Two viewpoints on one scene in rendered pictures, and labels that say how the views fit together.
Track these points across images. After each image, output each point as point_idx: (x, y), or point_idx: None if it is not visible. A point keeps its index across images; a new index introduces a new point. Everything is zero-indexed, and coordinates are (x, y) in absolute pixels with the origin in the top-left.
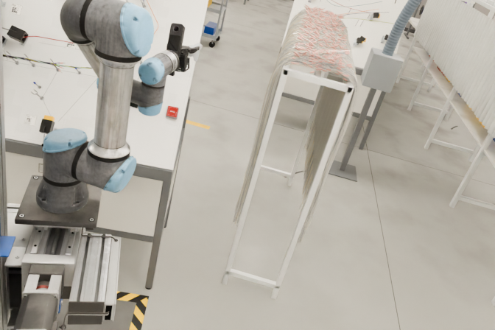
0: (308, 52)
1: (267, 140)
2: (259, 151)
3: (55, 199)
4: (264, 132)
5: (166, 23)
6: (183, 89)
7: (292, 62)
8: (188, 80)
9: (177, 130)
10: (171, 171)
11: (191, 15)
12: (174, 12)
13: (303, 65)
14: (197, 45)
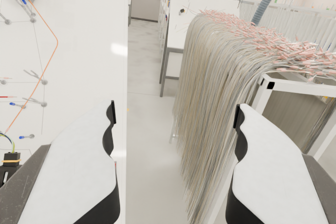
0: (297, 51)
1: None
2: (225, 181)
3: None
4: (233, 162)
5: (74, 37)
6: (117, 130)
7: (283, 69)
8: (122, 115)
9: (119, 195)
10: None
11: (109, 20)
12: (83, 18)
13: (294, 71)
14: (277, 139)
